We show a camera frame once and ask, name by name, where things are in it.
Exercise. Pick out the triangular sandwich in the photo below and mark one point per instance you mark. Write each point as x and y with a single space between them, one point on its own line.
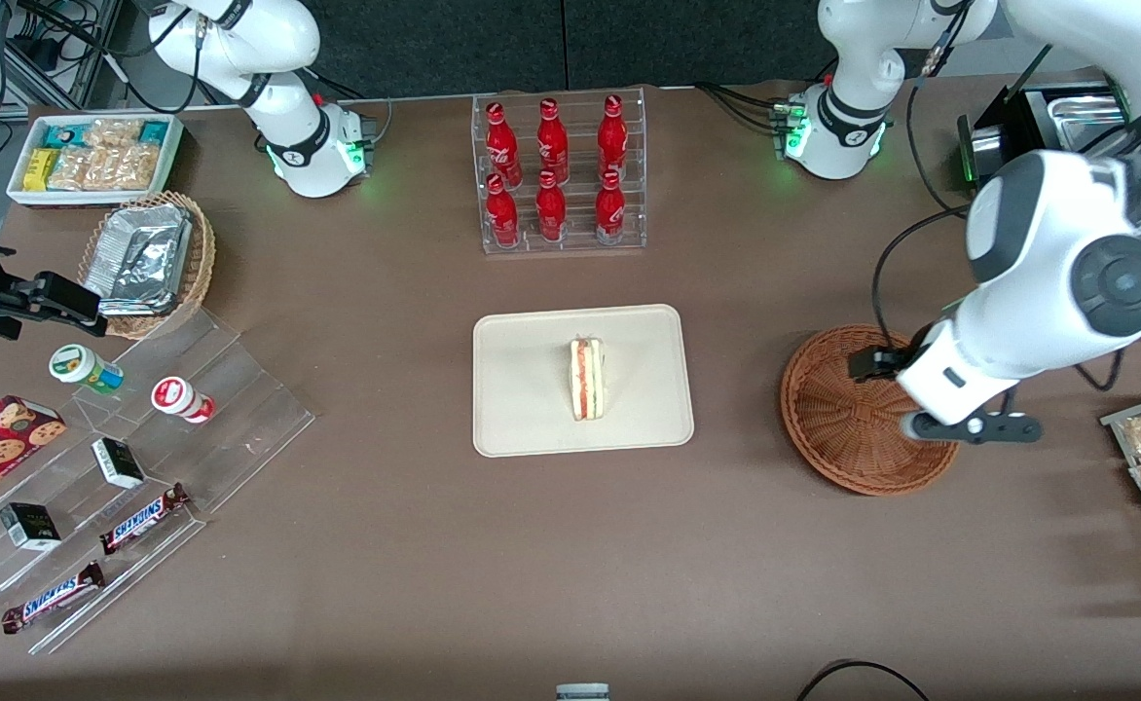
588 380

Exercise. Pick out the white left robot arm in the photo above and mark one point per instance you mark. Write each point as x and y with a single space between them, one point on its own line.
1028 243

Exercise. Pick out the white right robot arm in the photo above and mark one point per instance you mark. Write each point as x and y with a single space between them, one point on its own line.
278 39

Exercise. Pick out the round brown wicker basket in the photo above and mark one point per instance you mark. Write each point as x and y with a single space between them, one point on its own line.
824 428

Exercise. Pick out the aluminium foil tray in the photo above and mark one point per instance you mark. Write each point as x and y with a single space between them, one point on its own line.
137 258

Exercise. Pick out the light wicker basket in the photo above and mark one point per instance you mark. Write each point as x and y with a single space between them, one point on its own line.
202 253

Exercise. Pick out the cream plastic serving tray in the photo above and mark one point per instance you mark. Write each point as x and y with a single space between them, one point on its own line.
532 409

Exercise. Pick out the green lid yogurt cup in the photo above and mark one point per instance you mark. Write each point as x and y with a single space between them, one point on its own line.
74 365

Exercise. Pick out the white rectangular snack bin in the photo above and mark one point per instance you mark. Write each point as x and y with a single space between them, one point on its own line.
93 201

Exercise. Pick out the clear peanut snack bag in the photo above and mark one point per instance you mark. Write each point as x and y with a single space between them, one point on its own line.
113 133
132 167
76 170

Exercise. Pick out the yellow snack pack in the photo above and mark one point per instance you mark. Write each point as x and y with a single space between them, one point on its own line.
40 170

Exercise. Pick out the red lid yogurt cup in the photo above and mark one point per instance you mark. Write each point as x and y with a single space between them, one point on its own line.
173 394

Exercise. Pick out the small black box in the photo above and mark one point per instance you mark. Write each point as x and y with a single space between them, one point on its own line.
118 463
30 527

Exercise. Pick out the teal snack pack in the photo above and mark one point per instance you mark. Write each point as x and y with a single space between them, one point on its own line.
153 132
62 136

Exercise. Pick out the clear acrylic step display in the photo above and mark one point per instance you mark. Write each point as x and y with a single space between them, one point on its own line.
239 409

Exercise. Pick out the Snickers chocolate bar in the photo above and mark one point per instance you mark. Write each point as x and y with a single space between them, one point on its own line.
142 519
53 598

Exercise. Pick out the black food warmer cabinet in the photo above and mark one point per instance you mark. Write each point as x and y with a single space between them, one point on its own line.
1028 127

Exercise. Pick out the steel warmer pan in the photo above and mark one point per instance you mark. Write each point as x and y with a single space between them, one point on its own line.
1077 112

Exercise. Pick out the red cola bottle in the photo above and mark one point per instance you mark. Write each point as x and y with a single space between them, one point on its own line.
552 136
612 131
551 209
610 209
501 214
500 141

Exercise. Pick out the clear acrylic bottle rack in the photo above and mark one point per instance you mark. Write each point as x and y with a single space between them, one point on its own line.
578 127

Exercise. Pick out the grey device edge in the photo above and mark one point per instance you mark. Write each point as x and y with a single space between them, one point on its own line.
582 693

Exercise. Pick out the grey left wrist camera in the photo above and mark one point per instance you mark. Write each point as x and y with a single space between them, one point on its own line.
979 428

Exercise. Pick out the aluminium equipment frame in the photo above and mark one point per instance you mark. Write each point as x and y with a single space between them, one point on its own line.
74 58

